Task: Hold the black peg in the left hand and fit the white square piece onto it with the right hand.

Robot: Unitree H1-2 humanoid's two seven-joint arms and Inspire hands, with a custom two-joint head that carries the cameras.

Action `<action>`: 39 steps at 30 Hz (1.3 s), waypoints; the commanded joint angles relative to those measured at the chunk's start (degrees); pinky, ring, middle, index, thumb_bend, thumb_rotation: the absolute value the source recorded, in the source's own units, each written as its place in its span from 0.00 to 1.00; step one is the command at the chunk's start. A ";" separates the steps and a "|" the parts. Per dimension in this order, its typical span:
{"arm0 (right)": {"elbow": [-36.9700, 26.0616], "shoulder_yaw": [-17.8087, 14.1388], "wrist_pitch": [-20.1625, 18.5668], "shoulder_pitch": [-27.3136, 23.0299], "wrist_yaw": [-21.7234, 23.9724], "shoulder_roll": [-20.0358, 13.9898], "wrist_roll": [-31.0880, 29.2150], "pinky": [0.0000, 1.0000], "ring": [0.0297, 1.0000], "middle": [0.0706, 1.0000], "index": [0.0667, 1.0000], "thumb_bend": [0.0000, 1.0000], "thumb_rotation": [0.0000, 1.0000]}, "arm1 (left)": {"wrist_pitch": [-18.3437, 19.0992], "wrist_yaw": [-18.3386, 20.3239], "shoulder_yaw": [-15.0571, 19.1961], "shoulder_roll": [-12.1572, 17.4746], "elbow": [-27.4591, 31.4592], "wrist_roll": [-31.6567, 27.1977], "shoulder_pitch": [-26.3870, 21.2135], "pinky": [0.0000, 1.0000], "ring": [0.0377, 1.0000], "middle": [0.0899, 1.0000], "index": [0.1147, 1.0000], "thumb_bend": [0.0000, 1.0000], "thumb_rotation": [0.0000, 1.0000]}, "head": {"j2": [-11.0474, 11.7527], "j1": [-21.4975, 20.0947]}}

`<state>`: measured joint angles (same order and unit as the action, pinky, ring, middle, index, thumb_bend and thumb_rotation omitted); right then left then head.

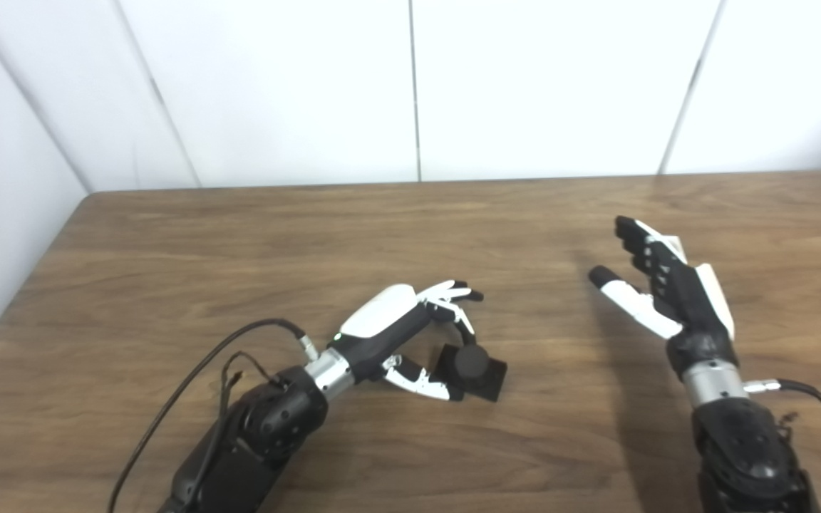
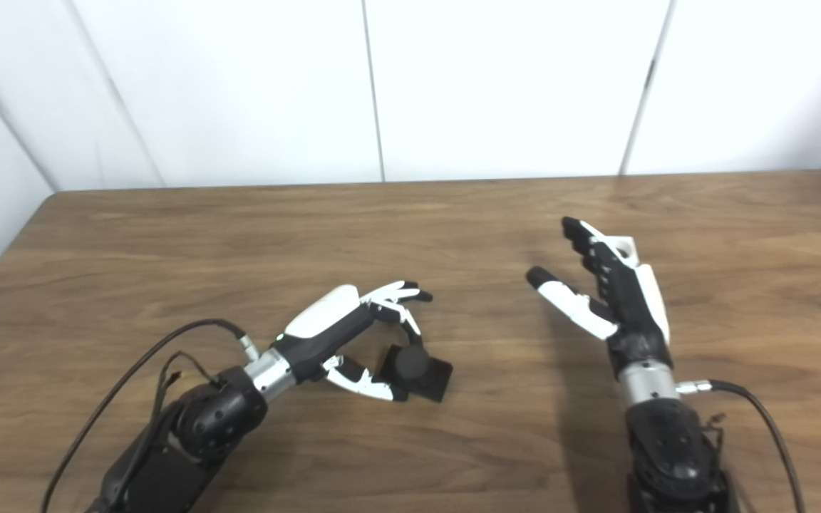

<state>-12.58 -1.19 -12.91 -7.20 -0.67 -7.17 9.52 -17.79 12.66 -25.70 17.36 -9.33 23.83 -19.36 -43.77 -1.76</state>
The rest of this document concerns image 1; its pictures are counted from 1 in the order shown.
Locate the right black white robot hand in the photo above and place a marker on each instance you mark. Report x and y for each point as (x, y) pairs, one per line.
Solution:
(695, 313)

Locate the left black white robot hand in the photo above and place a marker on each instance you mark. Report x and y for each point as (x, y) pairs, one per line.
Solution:
(382, 313)

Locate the black peg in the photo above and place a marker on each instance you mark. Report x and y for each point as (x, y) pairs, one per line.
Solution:
(471, 363)

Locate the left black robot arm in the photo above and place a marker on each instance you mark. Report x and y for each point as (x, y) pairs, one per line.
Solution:
(275, 420)

